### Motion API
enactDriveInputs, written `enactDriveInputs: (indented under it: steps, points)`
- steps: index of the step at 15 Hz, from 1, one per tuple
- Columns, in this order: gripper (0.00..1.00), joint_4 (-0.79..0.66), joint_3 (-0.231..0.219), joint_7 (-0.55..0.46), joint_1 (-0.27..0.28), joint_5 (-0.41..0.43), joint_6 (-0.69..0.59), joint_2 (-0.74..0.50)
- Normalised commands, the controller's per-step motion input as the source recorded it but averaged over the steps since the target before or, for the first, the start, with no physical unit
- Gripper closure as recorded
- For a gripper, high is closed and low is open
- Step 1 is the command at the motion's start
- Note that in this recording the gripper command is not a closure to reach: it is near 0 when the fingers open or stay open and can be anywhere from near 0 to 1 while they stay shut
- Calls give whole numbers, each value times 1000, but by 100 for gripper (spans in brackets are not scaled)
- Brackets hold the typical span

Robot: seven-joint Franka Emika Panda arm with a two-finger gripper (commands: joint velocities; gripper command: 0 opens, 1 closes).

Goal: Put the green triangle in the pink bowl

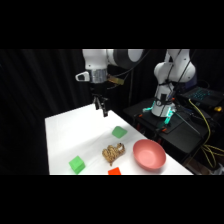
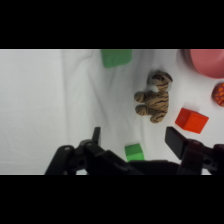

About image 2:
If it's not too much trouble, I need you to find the orange patterned ball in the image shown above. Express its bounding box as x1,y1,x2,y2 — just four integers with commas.
211,82,224,108

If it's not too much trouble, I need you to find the small green cube block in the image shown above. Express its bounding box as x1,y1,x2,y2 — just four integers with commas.
124,143,146,163

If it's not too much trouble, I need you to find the red cube block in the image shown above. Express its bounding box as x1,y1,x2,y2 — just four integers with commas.
174,107,210,135

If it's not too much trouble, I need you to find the striped tiger plush toy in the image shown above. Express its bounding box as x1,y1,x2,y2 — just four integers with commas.
133,69,174,124

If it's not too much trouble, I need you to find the pink bowl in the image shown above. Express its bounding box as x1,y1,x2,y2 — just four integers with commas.
181,49,224,80

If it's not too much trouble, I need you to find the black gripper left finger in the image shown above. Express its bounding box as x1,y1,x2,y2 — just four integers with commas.
91,126,102,148

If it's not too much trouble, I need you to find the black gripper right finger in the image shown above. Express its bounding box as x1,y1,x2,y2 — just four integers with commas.
164,126,192,161

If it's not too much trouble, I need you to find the green triangle block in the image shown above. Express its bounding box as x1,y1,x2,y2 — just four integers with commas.
100,49,134,69

